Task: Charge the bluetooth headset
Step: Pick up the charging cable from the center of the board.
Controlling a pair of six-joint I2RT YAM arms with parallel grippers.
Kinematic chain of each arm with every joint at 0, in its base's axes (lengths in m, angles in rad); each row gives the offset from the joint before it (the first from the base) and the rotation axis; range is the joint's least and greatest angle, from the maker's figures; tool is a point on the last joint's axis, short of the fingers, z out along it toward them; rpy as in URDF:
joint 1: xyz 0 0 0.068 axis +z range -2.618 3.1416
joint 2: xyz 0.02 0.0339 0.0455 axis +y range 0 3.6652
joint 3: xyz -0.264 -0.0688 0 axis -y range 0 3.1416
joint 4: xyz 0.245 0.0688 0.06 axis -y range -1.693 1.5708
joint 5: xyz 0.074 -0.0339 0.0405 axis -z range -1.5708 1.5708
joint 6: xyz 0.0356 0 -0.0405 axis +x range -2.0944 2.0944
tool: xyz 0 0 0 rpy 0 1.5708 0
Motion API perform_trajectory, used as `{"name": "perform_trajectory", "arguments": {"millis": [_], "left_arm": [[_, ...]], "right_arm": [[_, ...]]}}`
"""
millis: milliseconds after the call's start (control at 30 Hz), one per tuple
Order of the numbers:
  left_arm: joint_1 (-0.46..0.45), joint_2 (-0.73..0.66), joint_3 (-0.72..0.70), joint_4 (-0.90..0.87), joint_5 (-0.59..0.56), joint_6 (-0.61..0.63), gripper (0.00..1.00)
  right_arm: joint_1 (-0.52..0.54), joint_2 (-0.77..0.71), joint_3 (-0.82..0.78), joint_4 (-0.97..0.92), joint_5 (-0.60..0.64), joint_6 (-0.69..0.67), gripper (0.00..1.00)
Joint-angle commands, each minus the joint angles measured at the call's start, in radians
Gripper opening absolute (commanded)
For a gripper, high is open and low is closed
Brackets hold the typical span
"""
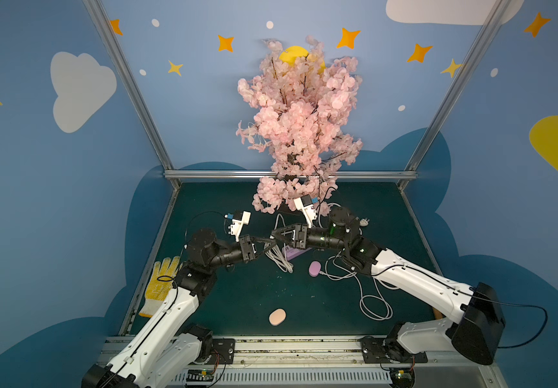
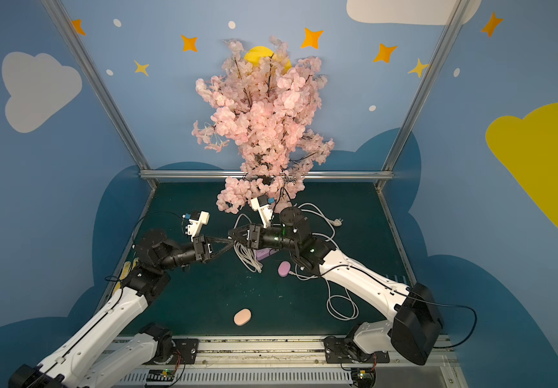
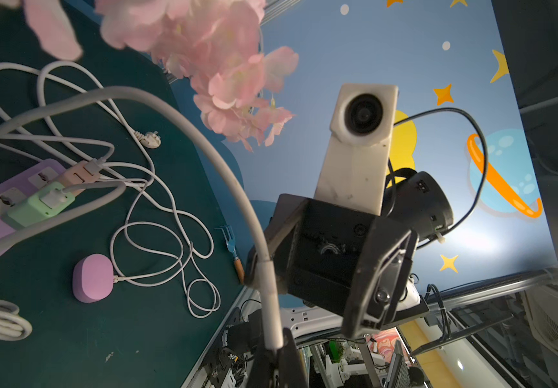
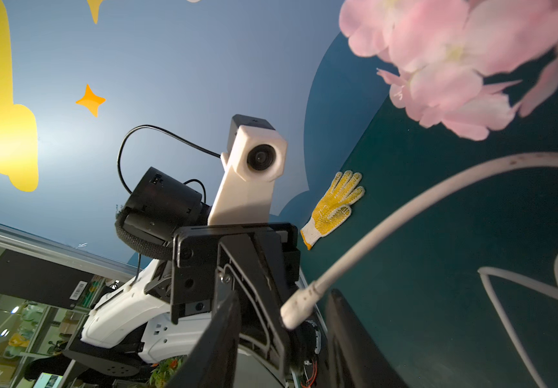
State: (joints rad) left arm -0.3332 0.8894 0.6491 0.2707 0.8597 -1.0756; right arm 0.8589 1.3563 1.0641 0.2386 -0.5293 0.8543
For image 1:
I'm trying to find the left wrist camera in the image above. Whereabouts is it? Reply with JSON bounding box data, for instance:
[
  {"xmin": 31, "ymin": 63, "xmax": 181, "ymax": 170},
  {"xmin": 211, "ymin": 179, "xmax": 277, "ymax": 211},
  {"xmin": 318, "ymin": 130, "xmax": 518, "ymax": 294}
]
[{"xmin": 225, "ymin": 211, "xmax": 251, "ymax": 242}]

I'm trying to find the purple power strip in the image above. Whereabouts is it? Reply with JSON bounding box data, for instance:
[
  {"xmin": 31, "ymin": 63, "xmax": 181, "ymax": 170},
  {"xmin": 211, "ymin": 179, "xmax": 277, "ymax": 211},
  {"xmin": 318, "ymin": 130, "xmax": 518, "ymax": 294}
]
[{"xmin": 283, "ymin": 247, "xmax": 310, "ymax": 262}]

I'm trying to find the white charging cable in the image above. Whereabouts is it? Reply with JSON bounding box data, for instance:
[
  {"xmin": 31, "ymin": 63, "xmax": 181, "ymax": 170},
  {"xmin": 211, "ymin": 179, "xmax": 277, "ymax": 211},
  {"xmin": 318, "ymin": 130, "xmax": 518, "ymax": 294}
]
[{"xmin": 319, "ymin": 251, "xmax": 395, "ymax": 322}]

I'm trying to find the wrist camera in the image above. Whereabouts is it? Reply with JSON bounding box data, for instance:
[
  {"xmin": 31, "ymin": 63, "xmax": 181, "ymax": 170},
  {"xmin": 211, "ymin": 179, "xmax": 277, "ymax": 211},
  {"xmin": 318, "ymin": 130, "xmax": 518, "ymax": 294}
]
[
  {"xmin": 225, "ymin": 211, "xmax": 251, "ymax": 242},
  {"xmin": 294, "ymin": 195, "xmax": 319, "ymax": 228}
]

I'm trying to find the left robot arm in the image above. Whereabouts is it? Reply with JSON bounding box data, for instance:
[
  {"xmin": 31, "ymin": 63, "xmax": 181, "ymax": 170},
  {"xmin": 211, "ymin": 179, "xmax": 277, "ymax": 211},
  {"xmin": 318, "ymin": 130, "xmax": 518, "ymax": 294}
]
[{"xmin": 81, "ymin": 228, "xmax": 277, "ymax": 387}]

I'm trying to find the white power strip cable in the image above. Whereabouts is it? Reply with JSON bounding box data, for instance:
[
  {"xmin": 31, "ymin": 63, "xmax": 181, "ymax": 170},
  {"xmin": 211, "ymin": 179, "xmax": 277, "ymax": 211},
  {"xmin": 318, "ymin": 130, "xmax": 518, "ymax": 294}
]
[{"xmin": 327, "ymin": 201, "xmax": 372, "ymax": 229}]

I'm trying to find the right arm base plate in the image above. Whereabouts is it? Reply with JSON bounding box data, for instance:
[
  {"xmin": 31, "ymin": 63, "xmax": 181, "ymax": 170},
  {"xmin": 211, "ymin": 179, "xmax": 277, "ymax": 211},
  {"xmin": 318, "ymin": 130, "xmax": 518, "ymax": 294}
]
[{"xmin": 359, "ymin": 336, "xmax": 428, "ymax": 365}]

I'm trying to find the green circuit board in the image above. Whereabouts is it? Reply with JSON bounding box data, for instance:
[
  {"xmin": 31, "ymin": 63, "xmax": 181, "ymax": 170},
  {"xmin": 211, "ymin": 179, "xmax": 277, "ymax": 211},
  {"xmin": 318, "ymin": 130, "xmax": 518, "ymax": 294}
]
[{"xmin": 185, "ymin": 369, "xmax": 218, "ymax": 386}]

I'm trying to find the white USB cable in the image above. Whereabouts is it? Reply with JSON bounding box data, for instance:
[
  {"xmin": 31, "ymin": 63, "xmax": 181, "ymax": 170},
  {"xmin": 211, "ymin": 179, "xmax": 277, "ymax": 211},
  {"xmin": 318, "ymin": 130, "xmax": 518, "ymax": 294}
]
[{"xmin": 261, "ymin": 212, "xmax": 295, "ymax": 274}]

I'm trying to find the pink artificial blossom tree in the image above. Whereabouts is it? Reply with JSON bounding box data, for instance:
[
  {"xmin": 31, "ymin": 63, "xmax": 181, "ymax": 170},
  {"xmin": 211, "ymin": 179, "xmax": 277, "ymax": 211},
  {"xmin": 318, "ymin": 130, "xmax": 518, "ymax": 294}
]
[{"xmin": 236, "ymin": 37, "xmax": 363, "ymax": 216}]

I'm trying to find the aluminium front rail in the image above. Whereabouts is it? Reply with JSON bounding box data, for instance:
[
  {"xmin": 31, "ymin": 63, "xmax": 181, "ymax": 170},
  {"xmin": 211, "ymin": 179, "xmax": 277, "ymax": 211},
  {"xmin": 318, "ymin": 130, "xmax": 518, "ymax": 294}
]
[{"xmin": 86, "ymin": 334, "xmax": 508, "ymax": 388}]

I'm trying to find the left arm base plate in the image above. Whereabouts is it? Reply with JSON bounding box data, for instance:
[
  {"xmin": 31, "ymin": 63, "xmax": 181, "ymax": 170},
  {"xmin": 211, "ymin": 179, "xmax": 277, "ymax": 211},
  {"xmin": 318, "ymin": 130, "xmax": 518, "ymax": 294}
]
[{"xmin": 194, "ymin": 338, "xmax": 236, "ymax": 365}]

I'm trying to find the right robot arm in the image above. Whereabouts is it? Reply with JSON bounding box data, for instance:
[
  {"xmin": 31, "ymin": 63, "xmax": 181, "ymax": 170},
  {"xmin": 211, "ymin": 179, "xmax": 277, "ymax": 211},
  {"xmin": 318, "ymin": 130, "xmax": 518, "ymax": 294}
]
[{"xmin": 272, "ymin": 207, "xmax": 505, "ymax": 365}]

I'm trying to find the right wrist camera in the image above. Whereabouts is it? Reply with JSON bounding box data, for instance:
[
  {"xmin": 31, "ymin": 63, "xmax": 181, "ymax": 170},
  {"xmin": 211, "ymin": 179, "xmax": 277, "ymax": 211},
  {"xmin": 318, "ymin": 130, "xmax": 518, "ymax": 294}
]
[{"xmin": 294, "ymin": 195, "xmax": 319, "ymax": 228}]

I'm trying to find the yellow work glove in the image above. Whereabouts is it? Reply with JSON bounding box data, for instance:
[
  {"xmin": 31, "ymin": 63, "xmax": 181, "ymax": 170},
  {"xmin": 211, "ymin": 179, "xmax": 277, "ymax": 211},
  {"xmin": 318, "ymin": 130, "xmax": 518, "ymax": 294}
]
[{"xmin": 138, "ymin": 256, "xmax": 180, "ymax": 318}]

